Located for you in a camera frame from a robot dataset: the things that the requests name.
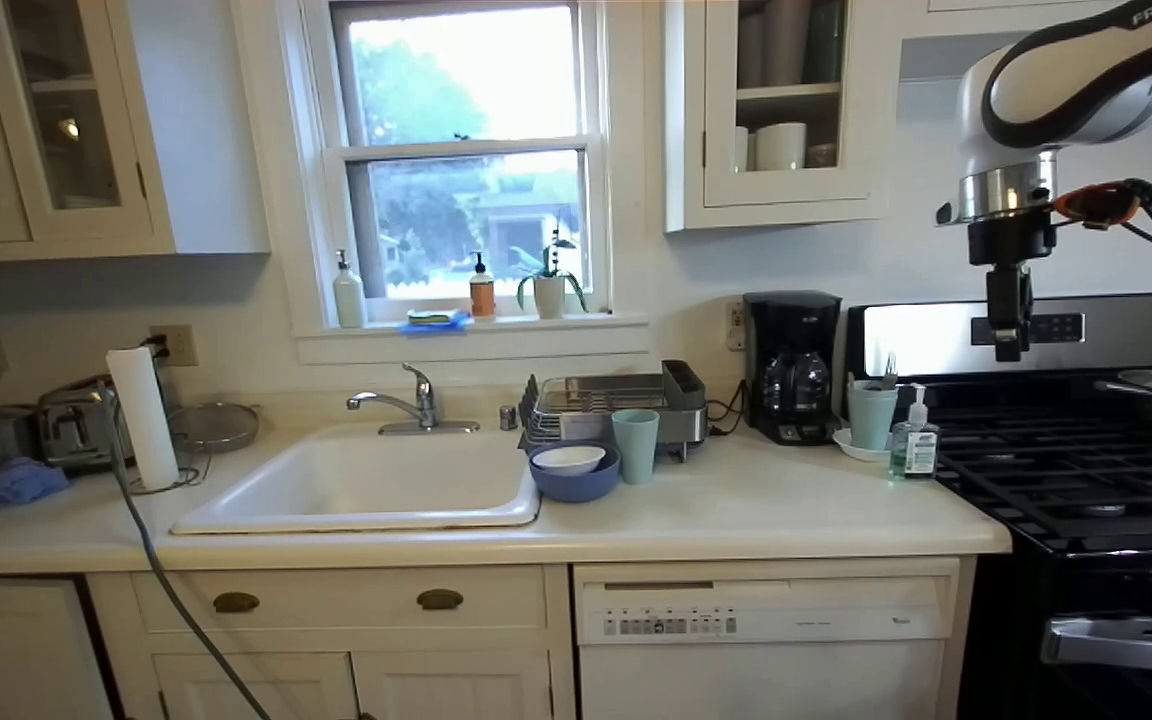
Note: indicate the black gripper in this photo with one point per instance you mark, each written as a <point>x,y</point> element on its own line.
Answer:
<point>1009,242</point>

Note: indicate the light blue plastic cup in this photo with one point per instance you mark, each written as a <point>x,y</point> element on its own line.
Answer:
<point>633,446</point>

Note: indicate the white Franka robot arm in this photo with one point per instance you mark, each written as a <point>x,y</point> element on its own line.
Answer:
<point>1069,87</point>

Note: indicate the light green plastic cup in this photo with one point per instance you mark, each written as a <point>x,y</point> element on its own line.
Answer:
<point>871,415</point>

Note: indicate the grey metal dish rack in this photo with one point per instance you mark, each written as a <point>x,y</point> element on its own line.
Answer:
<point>603,399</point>

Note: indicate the white kitchen sink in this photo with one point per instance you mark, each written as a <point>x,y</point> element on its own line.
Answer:
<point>369,482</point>

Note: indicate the glass dish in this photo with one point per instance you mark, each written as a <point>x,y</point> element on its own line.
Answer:
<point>217,424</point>

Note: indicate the clear green soap pump bottle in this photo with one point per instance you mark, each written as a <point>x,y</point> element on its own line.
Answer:
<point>918,443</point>

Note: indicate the black steel gas stove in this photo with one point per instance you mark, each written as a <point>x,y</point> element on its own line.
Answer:
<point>1069,466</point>

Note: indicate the white saucer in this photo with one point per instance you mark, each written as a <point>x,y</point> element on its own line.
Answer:
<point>854,446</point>

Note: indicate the black coffee maker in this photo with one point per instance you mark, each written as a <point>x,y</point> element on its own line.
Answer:
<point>793,366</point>

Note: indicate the large white mug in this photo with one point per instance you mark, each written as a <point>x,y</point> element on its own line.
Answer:
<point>776,146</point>

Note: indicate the white dishwasher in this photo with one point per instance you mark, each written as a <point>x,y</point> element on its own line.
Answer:
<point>761,642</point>

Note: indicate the small white bowl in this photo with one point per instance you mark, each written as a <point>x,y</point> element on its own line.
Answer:
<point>568,456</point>

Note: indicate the blue bowl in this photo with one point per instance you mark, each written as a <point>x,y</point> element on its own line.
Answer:
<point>578,482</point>

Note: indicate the white pot with plant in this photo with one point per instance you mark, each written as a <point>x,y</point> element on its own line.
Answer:
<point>550,285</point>

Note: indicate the orange soap bottle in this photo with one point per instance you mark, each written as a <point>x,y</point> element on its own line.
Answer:
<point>482,291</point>

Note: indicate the white framed window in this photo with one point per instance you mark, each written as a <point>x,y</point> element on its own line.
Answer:
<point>470,146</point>

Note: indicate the blue sponge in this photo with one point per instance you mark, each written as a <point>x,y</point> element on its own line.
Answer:
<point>434,320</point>

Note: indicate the chrome faucet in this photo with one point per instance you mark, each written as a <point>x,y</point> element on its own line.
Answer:
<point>410,401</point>

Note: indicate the white pump bottle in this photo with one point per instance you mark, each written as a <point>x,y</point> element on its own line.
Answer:
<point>351,296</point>

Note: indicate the white base cabinets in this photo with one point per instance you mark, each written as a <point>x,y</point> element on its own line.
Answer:
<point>337,642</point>

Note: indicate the white paper towel roll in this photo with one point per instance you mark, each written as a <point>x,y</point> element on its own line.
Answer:
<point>140,417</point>

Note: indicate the silver toaster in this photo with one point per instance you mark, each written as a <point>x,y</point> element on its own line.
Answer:
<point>77,424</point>

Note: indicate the blue cloth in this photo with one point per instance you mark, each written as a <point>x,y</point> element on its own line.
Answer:
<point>22,482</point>

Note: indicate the white wall cabinet with mugs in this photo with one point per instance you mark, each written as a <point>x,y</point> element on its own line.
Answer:
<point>791,114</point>

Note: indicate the white glass door wall cabinet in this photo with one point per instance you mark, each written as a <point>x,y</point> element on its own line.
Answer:
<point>58,127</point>

